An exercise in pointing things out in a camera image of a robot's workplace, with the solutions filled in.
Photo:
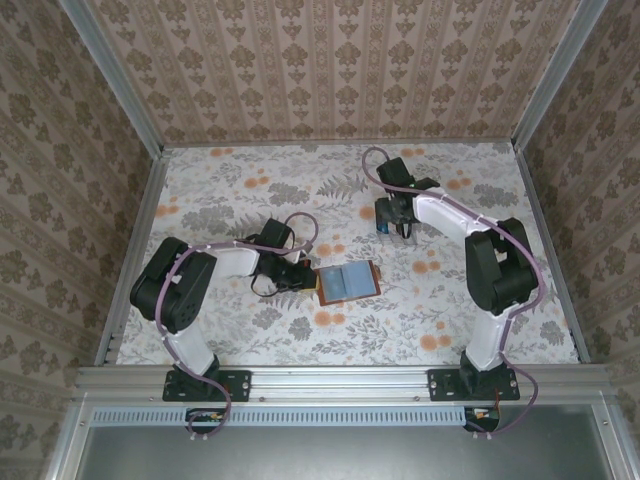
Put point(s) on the thin aluminium rail by wall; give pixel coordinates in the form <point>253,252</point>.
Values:
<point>340,144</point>

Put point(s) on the long aluminium table edge rail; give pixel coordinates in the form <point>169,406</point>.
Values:
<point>340,380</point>

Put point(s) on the floral patterned table cover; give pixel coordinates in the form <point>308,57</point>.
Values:
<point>350,340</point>

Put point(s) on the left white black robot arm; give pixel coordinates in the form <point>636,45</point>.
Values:
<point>235,260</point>

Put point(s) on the grey metal sheet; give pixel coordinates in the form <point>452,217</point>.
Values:
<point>340,455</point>

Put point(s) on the brown card holder clear sleeves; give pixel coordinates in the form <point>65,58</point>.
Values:
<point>350,282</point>

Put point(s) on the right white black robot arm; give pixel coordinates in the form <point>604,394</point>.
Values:
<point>450,215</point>

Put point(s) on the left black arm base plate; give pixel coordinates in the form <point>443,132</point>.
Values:
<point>235,385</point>

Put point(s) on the blue credit card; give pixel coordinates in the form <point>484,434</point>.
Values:
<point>383,228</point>

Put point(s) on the black electronics connector box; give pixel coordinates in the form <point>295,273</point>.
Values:
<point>205,422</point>
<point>482,420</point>

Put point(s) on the aluminium upright post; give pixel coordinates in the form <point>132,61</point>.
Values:
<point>113,75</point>
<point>556,75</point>

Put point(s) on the aluminium lower frame rail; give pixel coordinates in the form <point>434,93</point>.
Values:
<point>612,445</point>
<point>67,445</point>

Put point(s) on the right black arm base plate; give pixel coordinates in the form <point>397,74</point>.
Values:
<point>442,385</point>

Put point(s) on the aluminium side rail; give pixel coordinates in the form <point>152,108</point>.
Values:
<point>144,210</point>
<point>538,210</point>

